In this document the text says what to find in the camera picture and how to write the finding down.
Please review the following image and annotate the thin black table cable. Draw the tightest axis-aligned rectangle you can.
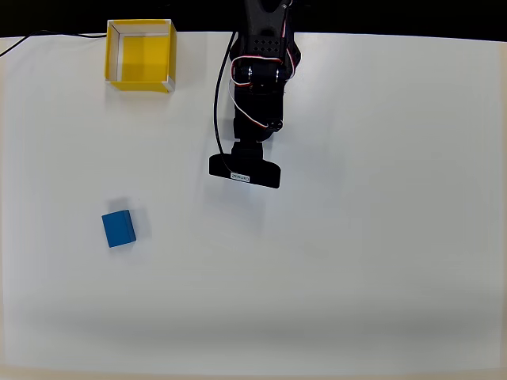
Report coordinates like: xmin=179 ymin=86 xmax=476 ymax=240
xmin=0 ymin=29 xmax=109 ymax=58

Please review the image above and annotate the black camera cable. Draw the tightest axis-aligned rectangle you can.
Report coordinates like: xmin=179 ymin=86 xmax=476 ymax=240
xmin=213 ymin=30 xmax=240 ymax=177

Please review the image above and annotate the yellow open box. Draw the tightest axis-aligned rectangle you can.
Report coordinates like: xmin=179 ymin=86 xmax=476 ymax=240
xmin=104 ymin=18 xmax=177 ymax=95

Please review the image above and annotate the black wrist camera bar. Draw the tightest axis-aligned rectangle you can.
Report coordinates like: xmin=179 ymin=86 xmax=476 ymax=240
xmin=208 ymin=140 xmax=283 ymax=190

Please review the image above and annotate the white red servo wire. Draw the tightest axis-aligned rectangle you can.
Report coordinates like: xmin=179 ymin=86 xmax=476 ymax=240
xmin=228 ymin=55 xmax=283 ymax=130
xmin=281 ymin=0 xmax=303 ymax=80

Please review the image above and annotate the blue block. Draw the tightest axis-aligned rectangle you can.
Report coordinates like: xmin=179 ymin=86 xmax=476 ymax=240
xmin=101 ymin=209 xmax=138 ymax=249

